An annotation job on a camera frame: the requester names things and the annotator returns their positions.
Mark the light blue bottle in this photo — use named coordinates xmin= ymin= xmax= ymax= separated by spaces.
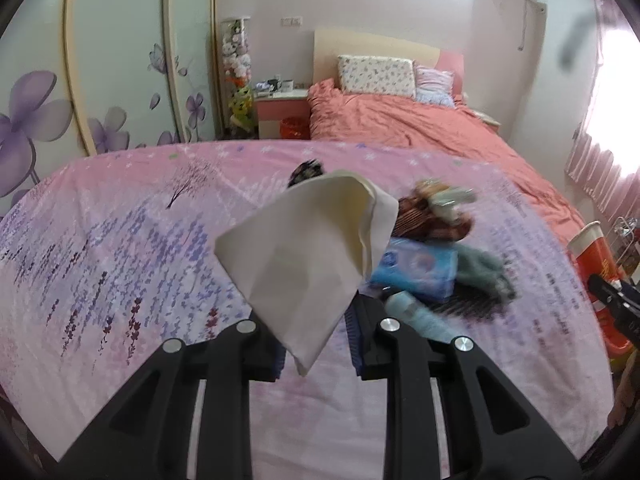
xmin=384 ymin=291 xmax=463 ymax=343

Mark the red basket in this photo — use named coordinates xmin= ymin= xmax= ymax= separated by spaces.
xmin=280 ymin=116 xmax=307 ymax=140

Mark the clear tube of plush toys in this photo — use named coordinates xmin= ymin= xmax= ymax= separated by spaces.
xmin=220 ymin=17 xmax=256 ymax=138

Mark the red trash bin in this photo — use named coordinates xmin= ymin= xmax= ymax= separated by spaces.
xmin=567 ymin=221 xmax=633 ymax=358

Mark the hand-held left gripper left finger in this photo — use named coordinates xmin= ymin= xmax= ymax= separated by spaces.
xmin=54 ymin=310 xmax=287 ymax=480

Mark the pink curtain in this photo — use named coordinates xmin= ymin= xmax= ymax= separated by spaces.
xmin=565 ymin=0 xmax=640 ymax=221

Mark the blue tissue packet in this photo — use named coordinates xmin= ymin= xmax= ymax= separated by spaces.
xmin=369 ymin=237 xmax=458 ymax=303

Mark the pink printed tablecloth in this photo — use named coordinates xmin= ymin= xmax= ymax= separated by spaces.
xmin=0 ymin=140 xmax=621 ymax=480

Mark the wardrobe with purple flowers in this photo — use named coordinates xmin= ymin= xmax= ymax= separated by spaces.
xmin=0 ymin=0 xmax=221 ymax=211

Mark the cream cloth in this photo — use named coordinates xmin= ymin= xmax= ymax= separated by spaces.
xmin=215 ymin=171 xmax=399 ymax=377

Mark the black hairbrush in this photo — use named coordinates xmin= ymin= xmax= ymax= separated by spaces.
xmin=425 ymin=285 xmax=506 ymax=321

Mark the brown striped cloth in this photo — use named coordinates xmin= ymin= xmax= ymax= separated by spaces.
xmin=390 ymin=180 xmax=473 ymax=241

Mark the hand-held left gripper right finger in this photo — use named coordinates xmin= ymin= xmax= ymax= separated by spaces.
xmin=345 ymin=292 xmax=583 ymax=480

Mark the cream and pink headboard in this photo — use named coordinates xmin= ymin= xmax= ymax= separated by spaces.
xmin=313 ymin=29 xmax=465 ymax=96

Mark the bed with salmon duvet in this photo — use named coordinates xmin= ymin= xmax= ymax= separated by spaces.
xmin=306 ymin=79 xmax=588 ymax=246

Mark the pink striped pillow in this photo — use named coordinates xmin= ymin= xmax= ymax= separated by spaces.
xmin=414 ymin=65 xmax=457 ymax=108

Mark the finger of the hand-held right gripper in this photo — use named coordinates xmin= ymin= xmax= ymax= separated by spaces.
xmin=586 ymin=274 xmax=640 ymax=347

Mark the white floral pillow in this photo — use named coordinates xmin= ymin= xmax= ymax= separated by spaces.
xmin=337 ymin=55 xmax=417 ymax=100

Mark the dark floral patterned pouch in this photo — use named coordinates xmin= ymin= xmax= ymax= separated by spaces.
xmin=287 ymin=159 xmax=326 ymax=190

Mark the pale crumpled packet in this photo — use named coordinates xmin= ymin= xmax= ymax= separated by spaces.
xmin=425 ymin=185 xmax=476 ymax=211

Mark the pink and white nightstand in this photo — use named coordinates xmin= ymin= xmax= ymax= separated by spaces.
xmin=253 ymin=89 xmax=311 ymax=140

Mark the grey-green cloth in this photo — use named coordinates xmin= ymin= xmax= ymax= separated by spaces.
xmin=452 ymin=245 xmax=516 ymax=303

